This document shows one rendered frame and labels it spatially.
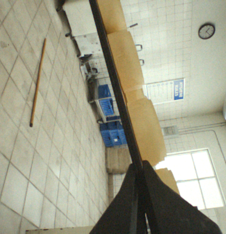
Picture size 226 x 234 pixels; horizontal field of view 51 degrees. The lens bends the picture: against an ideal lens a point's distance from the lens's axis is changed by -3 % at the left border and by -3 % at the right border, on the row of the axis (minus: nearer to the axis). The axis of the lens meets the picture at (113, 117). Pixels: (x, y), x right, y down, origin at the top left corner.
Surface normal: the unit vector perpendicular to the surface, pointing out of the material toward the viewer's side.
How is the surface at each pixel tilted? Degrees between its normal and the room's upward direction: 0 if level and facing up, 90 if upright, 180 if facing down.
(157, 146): 86
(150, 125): 89
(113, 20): 84
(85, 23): 93
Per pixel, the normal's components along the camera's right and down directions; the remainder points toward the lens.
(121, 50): -0.12, -0.11
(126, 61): -0.02, 0.27
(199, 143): -0.19, -0.65
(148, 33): 0.04, 0.75
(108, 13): 0.05, 0.48
